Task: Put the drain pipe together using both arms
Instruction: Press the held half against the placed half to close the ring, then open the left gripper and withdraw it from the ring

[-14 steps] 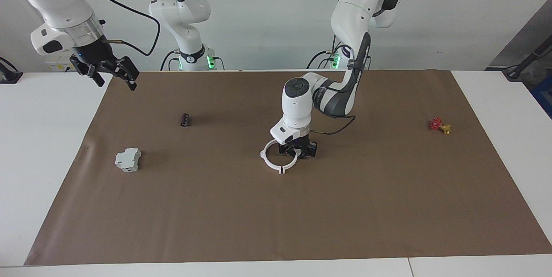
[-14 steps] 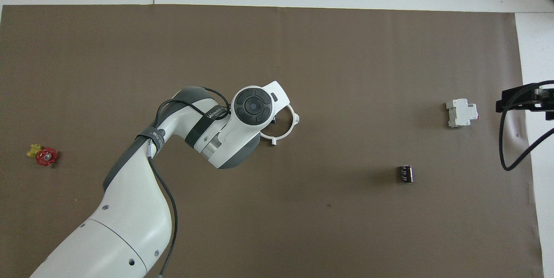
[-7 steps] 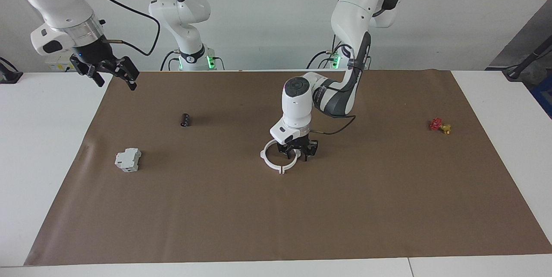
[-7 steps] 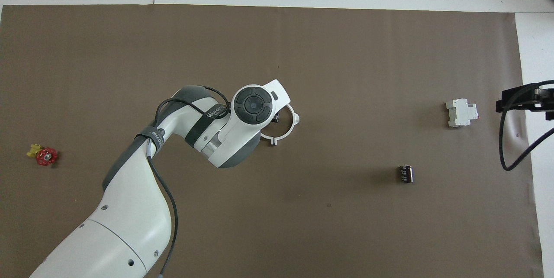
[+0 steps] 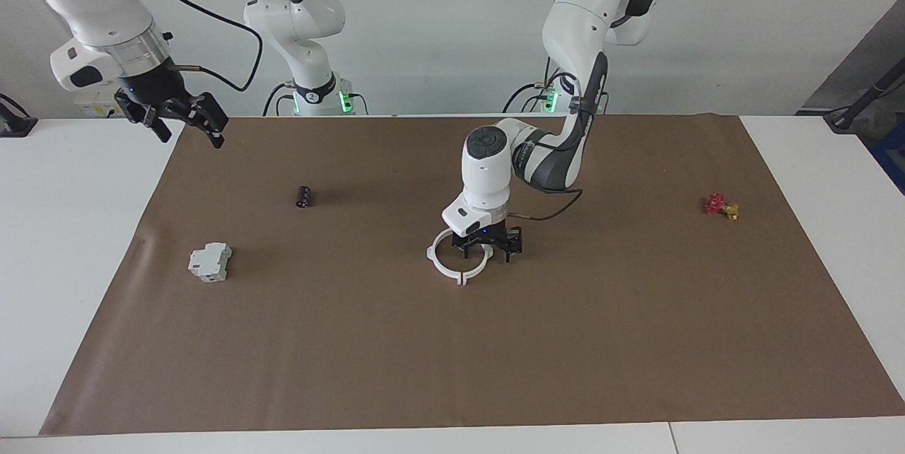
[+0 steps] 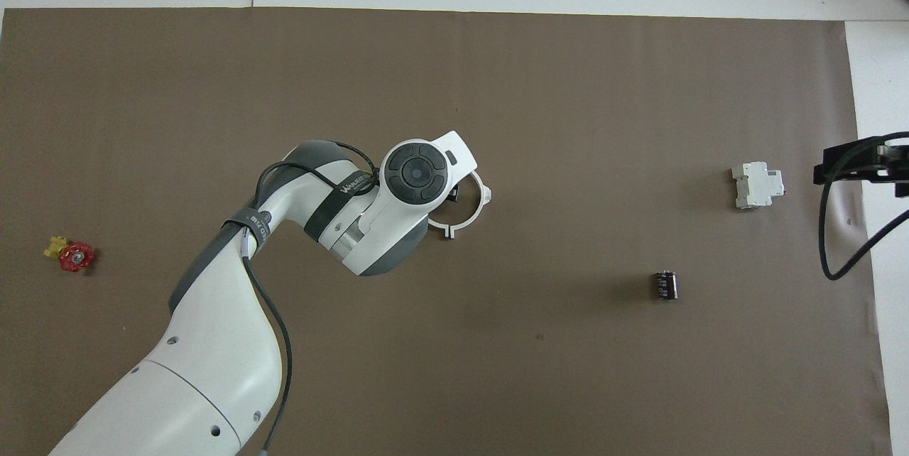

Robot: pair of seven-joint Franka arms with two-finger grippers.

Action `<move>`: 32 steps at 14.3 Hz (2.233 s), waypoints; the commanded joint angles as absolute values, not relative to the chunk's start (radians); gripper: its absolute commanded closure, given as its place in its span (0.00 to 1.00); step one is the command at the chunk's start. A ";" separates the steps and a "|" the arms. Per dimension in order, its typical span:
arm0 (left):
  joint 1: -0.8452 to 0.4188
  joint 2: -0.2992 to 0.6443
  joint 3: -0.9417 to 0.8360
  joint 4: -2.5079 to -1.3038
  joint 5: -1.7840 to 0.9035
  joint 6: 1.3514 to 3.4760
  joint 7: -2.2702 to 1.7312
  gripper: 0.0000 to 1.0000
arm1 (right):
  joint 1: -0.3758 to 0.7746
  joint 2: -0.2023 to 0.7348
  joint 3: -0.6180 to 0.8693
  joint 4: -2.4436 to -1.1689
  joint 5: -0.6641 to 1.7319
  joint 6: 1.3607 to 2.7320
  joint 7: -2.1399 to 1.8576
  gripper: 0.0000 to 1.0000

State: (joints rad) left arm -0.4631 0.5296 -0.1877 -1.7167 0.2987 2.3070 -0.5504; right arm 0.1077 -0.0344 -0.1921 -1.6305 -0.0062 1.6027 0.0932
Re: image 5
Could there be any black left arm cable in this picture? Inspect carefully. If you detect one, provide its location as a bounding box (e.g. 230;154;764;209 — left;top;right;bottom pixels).
508;51;610;223

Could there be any white half-ring pipe clamp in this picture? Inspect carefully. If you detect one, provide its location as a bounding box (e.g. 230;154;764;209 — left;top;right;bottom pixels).
461;245;494;286
426;229;464;286

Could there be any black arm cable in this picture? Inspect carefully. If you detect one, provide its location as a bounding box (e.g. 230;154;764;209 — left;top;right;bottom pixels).
508;51;610;223
120;0;264;93

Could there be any brass valve with red handwheel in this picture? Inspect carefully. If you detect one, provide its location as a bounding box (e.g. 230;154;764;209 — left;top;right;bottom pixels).
703;193;740;221

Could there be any white power strip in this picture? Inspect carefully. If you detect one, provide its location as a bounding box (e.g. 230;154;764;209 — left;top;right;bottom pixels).
74;95;122;120

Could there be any blue object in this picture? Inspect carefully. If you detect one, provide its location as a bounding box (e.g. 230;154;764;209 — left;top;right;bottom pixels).
868;122;905;194

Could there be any white circuit breaker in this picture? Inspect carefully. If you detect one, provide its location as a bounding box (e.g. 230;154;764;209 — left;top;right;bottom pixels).
187;243;233;283

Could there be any black stand pole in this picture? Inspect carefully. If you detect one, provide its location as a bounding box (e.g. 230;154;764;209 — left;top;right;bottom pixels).
824;58;905;133

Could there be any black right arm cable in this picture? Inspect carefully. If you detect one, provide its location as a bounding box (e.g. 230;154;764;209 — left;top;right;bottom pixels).
120;0;264;93

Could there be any black desk device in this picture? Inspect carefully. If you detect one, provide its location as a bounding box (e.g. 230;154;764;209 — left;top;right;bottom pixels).
0;92;38;138

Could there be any brown paper table mat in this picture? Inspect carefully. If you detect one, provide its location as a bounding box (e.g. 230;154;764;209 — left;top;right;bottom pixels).
39;113;905;436

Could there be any black base cable bundle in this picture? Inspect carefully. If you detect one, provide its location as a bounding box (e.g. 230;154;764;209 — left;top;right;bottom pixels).
502;76;559;115

